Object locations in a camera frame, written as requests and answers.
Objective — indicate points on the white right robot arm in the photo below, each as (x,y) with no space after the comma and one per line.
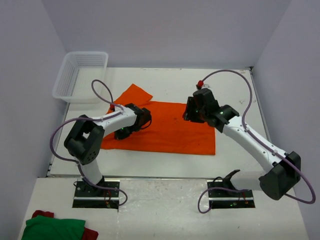
(281,167)

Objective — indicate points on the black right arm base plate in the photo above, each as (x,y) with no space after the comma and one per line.
(222,199)

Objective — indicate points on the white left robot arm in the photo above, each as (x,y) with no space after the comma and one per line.
(84,140)

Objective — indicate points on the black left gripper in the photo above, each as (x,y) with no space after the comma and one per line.
(120,136)

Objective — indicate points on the orange t shirt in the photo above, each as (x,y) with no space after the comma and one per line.
(168,132)

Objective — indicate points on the red folded t shirt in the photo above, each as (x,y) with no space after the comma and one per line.
(42,213)

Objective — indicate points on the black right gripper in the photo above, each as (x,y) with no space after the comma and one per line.
(189,115)

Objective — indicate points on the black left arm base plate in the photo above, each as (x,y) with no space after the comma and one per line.
(89,197)

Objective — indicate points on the white plastic basket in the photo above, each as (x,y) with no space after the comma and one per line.
(73,84)

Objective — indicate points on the green folded t shirt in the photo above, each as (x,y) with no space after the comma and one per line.
(55,228)

